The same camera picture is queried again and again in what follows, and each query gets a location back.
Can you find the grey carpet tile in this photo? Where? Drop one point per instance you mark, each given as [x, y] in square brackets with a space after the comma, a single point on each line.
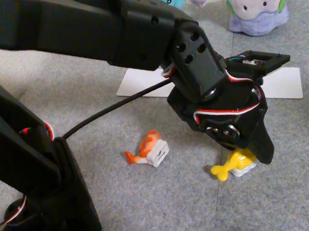
[295, 176]
[164, 200]

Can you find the white rectangular card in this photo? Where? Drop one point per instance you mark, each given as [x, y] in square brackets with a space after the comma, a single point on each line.
[138, 82]
[283, 86]

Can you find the black camera box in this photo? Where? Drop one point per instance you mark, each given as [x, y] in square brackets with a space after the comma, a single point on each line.
[260, 63]

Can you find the orange shrimp sushi toy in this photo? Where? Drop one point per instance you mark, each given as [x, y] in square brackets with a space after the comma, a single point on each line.
[149, 148]

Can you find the purple Goomy plush toy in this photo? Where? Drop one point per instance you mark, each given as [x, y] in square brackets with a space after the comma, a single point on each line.
[258, 8]

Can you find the yellow egg sushi toy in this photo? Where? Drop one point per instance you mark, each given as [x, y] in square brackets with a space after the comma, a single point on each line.
[233, 165]

